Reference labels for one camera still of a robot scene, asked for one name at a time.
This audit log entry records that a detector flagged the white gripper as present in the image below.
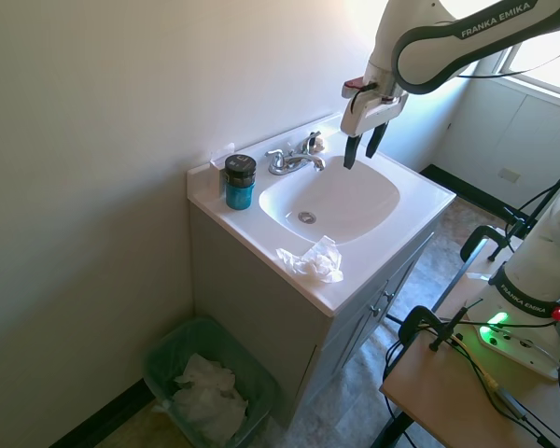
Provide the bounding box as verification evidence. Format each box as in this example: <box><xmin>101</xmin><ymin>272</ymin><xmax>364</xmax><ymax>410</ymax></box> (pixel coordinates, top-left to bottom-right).
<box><xmin>340</xmin><ymin>82</ymin><xmax>410</xmax><ymax>170</ymax></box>

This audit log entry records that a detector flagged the white tissue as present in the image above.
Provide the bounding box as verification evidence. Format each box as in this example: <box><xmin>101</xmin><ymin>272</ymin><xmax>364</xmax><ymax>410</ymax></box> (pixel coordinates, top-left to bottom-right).
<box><xmin>275</xmin><ymin>235</ymin><xmax>344</xmax><ymax>285</ymax></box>

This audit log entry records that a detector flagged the green plastic trash bin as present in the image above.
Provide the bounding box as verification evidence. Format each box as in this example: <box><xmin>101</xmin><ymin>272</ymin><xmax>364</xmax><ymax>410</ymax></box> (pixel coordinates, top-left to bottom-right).
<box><xmin>143</xmin><ymin>315</ymin><xmax>281</xmax><ymax>448</ymax></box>

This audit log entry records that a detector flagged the blue jar with black lid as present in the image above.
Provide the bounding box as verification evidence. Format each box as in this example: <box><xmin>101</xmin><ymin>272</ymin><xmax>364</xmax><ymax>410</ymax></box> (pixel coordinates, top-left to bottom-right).
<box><xmin>223</xmin><ymin>153</ymin><xmax>257</xmax><ymax>211</ymax></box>

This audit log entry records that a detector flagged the white vanity top with sink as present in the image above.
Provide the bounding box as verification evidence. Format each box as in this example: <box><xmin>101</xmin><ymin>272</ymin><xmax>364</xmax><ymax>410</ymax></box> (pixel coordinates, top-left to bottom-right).
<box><xmin>186</xmin><ymin>111</ymin><xmax>457</xmax><ymax>319</ymax></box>

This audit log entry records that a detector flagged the black metal table clamp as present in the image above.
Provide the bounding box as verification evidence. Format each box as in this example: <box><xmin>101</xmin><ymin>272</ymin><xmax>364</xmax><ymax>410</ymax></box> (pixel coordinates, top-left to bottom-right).
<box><xmin>460</xmin><ymin>223</ymin><xmax>531</xmax><ymax>262</ymax></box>
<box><xmin>398</xmin><ymin>305</ymin><xmax>470</xmax><ymax>354</ymax></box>

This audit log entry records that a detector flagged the grey vanity cabinet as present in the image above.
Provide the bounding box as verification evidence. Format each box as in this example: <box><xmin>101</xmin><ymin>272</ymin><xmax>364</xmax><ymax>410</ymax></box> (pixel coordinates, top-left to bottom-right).
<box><xmin>189</xmin><ymin>204</ymin><xmax>438</xmax><ymax>428</ymax></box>

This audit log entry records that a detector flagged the light wooden table board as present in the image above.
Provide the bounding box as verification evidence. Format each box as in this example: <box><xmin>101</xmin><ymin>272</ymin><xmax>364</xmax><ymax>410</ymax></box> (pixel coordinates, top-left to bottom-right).
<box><xmin>380</xmin><ymin>223</ymin><xmax>560</xmax><ymax>448</ymax></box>

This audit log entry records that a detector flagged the crumpled white paper waste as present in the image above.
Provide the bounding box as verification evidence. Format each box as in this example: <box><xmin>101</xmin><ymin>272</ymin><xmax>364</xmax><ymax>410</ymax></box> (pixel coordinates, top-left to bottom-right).
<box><xmin>170</xmin><ymin>353</ymin><xmax>251</xmax><ymax>444</ymax></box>

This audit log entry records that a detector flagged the black baseboard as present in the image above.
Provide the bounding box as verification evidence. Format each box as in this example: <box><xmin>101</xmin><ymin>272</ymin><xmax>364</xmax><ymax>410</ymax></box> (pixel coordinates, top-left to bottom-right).
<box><xmin>50</xmin><ymin>377</ymin><xmax>159</xmax><ymax>448</ymax></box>

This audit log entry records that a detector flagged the black and red wrist camera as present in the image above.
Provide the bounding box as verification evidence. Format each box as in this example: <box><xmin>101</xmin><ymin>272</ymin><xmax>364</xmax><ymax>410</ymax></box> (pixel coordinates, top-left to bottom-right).
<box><xmin>342</xmin><ymin>77</ymin><xmax>379</xmax><ymax>102</ymax></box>

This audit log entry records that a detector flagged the chrome two-handle faucet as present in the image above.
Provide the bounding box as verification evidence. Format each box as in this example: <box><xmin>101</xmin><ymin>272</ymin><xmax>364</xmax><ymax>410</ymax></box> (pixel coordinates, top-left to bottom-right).
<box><xmin>264</xmin><ymin>131</ymin><xmax>327</xmax><ymax>176</ymax></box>

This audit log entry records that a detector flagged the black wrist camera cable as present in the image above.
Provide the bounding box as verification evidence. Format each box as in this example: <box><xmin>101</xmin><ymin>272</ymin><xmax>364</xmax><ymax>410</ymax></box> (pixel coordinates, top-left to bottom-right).
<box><xmin>349</xmin><ymin>41</ymin><xmax>560</xmax><ymax>116</ymax></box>

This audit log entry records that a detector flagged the window with white frame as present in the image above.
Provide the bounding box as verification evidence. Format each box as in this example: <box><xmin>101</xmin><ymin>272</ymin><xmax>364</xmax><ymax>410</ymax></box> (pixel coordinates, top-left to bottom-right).
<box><xmin>497</xmin><ymin>27</ymin><xmax>560</xmax><ymax>102</ymax></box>

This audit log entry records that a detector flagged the black power cable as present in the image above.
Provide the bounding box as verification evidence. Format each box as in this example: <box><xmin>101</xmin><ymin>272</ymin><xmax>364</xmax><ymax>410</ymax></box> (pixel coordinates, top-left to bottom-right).
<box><xmin>382</xmin><ymin>326</ymin><xmax>433</xmax><ymax>448</ymax></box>

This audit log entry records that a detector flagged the yellow cable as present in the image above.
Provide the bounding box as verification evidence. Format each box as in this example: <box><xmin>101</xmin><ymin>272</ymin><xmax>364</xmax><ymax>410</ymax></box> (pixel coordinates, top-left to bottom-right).
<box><xmin>452</xmin><ymin>333</ymin><xmax>501</xmax><ymax>394</ymax></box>

